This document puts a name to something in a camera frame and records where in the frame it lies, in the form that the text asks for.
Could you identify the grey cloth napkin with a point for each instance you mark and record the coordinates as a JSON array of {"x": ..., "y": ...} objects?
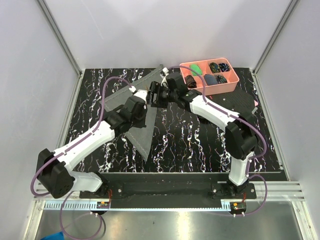
[{"x": 141, "y": 139}]

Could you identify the teal paisley rolled tie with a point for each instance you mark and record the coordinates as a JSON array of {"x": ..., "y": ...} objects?
[{"x": 221, "y": 79}]

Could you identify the blue-grey rolled cloth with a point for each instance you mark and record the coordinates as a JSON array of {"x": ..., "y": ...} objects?
[{"x": 210, "y": 80}]

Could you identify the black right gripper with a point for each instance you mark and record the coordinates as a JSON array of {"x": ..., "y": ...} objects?
[{"x": 159, "y": 103}]

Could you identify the green rolled cloth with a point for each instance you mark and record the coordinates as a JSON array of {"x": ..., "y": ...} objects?
[{"x": 195, "y": 69}]

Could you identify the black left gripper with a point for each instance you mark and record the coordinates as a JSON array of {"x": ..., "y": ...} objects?
[{"x": 142, "y": 124}]

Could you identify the brown patterned rolled tie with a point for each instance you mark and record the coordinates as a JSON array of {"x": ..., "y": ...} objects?
[{"x": 190, "y": 82}]

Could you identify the navy striped rolled tie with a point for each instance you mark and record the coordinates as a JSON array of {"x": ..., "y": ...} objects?
[{"x": 224, "y": 67}]

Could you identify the pink divided organizer box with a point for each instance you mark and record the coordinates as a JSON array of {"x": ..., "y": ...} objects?
[{"x": 231, "y": 76}]

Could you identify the blue cloth scrap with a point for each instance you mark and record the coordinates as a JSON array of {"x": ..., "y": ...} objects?
[{"x": 54, "y": 236}]

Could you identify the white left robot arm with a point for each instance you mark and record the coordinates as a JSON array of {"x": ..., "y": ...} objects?
[{"x": 56, "y": 168}]

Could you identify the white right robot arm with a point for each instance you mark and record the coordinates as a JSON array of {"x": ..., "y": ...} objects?
[{"x": 240, "y": 138}]

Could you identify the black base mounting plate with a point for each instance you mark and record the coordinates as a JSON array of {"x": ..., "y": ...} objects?
[{"x": 166, "y": 202}]

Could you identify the dark striped button shirt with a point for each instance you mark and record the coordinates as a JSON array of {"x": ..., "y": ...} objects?
[{"x": 238, "y": 101}]

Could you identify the olive floral rolled tie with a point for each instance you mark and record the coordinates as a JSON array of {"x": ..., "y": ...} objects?
[{"x": 214, "y": 68}]

